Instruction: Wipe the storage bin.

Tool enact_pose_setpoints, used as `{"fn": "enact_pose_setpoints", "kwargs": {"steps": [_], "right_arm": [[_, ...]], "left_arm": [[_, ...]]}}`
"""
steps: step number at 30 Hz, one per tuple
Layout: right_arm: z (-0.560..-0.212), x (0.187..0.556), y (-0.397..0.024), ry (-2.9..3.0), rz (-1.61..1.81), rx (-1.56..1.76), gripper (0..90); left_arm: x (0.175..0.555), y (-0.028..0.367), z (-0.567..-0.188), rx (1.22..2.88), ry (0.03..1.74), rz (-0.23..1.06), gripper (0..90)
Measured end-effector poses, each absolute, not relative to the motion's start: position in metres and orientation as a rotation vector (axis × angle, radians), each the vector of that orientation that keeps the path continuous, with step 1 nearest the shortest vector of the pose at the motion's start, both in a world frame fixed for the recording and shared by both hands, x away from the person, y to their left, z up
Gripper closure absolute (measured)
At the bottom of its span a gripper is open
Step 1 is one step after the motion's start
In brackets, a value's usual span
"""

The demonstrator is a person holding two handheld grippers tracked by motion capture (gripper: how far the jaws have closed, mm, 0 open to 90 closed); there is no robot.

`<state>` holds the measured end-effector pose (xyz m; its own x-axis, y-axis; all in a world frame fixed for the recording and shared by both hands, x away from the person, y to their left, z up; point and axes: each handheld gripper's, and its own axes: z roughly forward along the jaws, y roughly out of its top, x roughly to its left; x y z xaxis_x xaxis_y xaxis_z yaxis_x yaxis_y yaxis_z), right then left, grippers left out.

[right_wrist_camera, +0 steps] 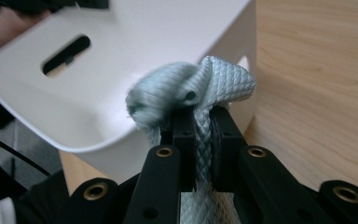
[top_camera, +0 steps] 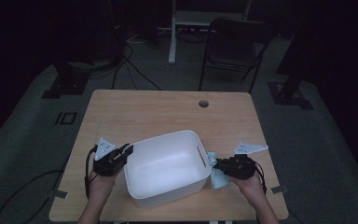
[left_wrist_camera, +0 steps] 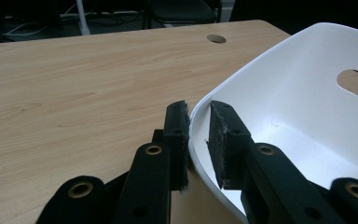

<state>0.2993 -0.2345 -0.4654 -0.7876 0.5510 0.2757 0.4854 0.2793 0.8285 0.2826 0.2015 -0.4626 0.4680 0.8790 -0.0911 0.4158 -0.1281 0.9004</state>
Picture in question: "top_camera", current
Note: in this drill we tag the person's right hand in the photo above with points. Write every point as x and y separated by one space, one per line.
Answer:
248 188

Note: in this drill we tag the black stand base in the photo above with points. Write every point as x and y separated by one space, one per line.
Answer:
289 96
66 82

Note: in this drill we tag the black folding chair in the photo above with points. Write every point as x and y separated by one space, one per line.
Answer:
233 53

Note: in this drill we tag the white metal desk frame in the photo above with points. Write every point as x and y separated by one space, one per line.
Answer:
172 37

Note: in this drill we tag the white plastic bin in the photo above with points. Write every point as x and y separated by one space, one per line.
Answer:
167 168

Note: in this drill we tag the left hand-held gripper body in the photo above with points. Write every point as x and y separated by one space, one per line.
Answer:
107 165

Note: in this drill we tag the light blue cloth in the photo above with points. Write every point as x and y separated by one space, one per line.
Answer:
219 182

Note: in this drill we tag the person's left hand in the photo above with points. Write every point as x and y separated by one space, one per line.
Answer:
102 185

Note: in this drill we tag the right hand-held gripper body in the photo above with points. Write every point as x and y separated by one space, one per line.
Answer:
239 166

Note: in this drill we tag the grey tape strip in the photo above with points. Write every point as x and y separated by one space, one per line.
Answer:
279 189
58 194

